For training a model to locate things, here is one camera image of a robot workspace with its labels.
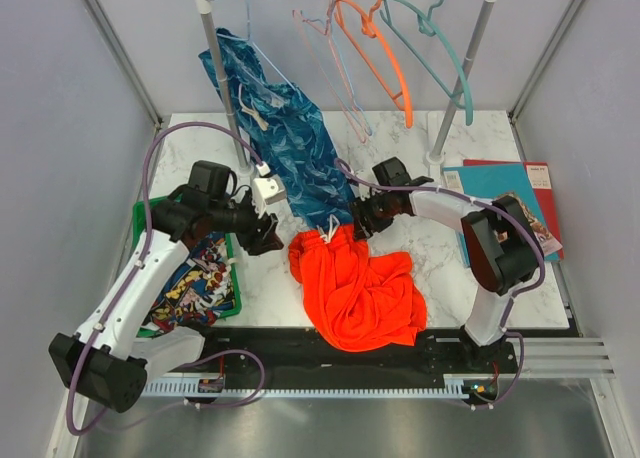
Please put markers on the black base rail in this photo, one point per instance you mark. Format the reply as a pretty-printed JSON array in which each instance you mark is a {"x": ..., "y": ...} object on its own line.
[{"x": 301, "y": 357}]

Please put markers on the pink illustrated book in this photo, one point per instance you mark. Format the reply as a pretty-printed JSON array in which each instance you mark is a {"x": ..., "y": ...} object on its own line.
[{"x": 548, "y": 242}]

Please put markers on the light blue wire hanger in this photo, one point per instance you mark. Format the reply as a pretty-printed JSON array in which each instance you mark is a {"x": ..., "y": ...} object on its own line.
[{"x": 272, "y": 42}]

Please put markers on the colourful comic print shorts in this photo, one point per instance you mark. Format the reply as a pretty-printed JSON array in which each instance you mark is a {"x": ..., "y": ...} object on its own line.
[{"x": 205, "y": 283}]

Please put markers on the red book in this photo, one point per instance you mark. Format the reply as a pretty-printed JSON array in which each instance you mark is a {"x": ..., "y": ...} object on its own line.
[{"x": 539, "y": 177}]

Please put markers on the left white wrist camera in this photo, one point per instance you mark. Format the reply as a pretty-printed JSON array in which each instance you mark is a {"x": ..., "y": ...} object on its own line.
[{"x": 267, "y": 188}]

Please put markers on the green plastic basket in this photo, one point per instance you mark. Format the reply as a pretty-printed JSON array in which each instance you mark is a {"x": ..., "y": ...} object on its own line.
[{"x": 232, "y": 263}]

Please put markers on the orange plastic hanger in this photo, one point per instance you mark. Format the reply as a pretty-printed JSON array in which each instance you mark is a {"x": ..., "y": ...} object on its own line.
[{"x": 359, "y": 27}]

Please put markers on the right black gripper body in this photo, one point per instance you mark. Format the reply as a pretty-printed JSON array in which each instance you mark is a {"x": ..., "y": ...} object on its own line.
[{"x": 379, "y": 205}]

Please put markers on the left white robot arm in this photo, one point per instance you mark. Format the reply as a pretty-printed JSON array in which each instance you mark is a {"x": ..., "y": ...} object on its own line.
[{"x": 102, "y": 360}]

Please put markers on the teal folder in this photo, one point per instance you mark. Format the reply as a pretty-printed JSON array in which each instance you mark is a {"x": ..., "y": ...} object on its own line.
[{"x": 490, "y": 181}]

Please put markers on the blue patterned shorts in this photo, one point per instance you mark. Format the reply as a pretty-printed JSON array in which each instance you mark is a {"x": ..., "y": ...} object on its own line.
[{"x": 287, "y": 130}]

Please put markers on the white cable duct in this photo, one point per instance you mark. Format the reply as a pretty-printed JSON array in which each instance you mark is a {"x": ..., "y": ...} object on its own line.
[{"x": 209, "y": 386}]

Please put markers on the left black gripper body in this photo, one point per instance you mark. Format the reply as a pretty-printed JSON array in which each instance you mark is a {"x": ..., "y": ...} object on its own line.
[{"x": 247, "y": 224}]

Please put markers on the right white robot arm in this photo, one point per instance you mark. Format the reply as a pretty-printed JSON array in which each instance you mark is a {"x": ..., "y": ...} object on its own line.
[{"x": 505, "y": 257}]

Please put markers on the orange shorts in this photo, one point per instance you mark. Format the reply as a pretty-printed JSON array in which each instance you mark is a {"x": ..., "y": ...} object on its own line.
[{"x": 356, "y": 301}]

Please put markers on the teal plastic hanger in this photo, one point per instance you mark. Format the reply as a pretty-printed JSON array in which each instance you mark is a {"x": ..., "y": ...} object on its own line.
[{"x": 417, "y": 29}]

